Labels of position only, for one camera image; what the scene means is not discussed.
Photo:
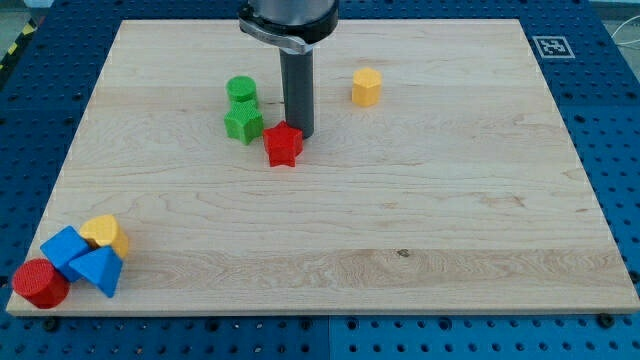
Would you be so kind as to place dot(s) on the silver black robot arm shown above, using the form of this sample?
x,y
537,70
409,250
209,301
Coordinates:
x,y
294,26

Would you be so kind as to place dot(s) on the red star block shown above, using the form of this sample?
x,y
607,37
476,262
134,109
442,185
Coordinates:
x,y
283,144

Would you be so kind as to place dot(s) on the green star block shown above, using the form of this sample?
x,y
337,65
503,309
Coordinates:
x,y
244,122

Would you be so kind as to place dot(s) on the yellow hexagon block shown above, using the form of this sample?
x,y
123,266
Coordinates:
x,y
366,87

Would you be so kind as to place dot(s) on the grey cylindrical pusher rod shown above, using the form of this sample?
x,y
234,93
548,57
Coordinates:
x,y
298,90

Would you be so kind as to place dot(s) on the wooden board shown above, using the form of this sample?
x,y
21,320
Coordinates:
x,y
459,192

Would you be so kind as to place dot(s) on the green cylinder block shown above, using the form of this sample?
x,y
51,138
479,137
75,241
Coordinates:
x,y
241,89

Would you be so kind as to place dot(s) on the yellow heart block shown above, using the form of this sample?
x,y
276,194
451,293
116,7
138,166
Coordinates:
x,y
105,230

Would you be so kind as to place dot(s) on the blue triangle block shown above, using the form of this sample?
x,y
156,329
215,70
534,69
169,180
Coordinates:
x,y
101,267

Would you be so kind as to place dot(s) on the blue cube block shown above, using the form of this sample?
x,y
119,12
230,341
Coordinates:
x,y
64,247

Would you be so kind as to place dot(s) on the white fiducial marker tag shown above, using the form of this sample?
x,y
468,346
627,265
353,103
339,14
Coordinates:
x,y
553,47

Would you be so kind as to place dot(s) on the red cylinder block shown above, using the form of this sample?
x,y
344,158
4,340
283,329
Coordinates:
x,y
40,283

